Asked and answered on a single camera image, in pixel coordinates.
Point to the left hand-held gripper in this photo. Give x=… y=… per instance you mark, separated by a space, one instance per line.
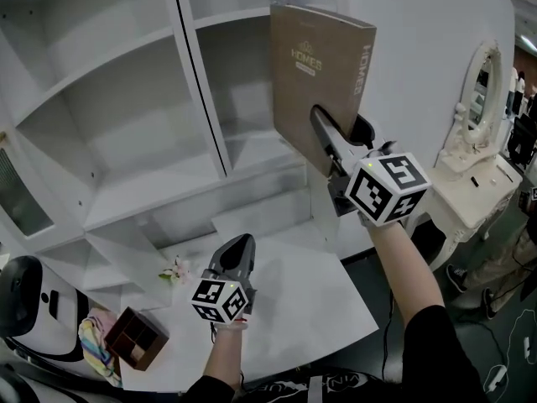
x=218 y=302

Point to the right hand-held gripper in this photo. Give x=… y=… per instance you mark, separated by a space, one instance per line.
x=386 y=191

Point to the brown hardcover book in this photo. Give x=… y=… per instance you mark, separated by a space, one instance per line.
x=306 y=90

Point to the person's left forearm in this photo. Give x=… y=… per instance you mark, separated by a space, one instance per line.
x=224 y=355

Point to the person's right forearm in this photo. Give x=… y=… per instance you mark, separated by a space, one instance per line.
x=403 y=275

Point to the pink artificial flowers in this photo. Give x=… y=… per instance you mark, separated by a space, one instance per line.
x=176 y=272

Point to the white shelf unit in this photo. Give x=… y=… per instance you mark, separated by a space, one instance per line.
x=302 y=309

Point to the brown wooden organizer box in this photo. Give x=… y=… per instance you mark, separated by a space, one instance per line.
x=138 y=340

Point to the small black tube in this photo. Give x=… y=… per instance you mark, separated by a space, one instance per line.
x=474 y=181

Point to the white vanity table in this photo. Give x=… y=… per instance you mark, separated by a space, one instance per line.
x=470 y=195

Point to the white oval vanity mirror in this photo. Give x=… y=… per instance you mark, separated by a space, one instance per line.
x=482 y=90

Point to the pastel striped towel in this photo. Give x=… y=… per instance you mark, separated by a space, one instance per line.
x=96 y=346

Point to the black chair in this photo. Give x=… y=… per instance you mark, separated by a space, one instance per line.
x=522 y=141

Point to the white glass cabinet door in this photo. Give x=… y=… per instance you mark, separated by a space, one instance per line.
x=21 y=200

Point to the person's black shirt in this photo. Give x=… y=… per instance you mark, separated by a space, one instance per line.
x=440 y=363

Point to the white power adapter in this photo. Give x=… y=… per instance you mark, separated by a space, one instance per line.
x=526 y=346
x=498 y=378

